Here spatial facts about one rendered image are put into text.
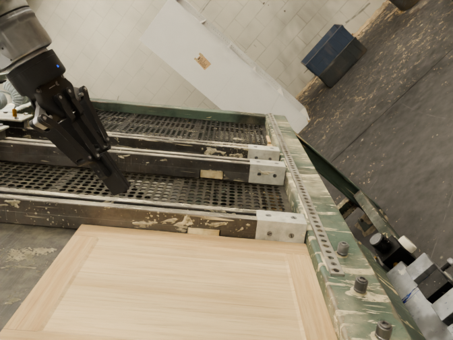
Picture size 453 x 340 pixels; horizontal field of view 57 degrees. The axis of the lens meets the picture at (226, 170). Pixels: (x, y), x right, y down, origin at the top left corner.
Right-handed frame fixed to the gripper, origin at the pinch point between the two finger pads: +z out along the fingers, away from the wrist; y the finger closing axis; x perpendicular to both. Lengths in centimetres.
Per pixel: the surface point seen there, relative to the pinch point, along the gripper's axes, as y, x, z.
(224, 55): -395, -104, 54
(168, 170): -66, -33, 28
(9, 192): -23, -49, 2
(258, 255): -21.6, 3.7, 39.7
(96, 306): 5.8, -15.7, 20.5
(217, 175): -69, -19, 38
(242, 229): -28.7, -0.1, 36.1
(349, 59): -448, 11, 130
